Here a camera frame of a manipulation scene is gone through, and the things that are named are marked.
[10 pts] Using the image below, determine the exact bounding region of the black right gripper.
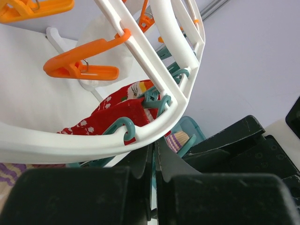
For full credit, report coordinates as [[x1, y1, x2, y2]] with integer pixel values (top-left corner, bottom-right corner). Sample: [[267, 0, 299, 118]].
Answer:
[[182, 115, 300, 206]]

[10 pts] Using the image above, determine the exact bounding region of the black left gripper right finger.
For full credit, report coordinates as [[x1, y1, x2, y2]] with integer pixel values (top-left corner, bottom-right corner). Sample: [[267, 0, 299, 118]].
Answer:
[[154, 139, 300, 225]]

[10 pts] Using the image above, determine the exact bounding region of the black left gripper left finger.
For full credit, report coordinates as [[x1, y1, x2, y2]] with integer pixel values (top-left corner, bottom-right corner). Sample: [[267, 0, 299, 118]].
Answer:
[[0, 144, 154, 225]]

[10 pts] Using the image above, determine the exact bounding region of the white round clip hanger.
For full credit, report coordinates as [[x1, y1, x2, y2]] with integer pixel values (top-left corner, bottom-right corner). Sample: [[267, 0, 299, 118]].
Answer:
[[0, 0, 206, 168]]

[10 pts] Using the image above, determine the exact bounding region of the striped pink purple sock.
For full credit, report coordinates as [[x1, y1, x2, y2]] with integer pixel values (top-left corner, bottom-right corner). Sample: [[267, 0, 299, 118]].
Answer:
[[0, 163, 66, 211]]

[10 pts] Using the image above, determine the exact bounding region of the teal plastic basin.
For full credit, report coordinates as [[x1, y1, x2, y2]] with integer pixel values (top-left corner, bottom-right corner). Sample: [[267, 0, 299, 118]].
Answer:
[[171, 116, 206, 158]]

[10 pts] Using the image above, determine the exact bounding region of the red patterned sock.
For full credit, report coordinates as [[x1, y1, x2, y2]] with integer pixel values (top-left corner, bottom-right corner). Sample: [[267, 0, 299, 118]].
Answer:
[[58, 80, 158, 135]]

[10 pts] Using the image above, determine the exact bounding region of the white metal drying rack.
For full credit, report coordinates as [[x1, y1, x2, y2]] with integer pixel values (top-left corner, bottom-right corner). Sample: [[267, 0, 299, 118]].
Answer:
[[45, 27, 104, 103]]

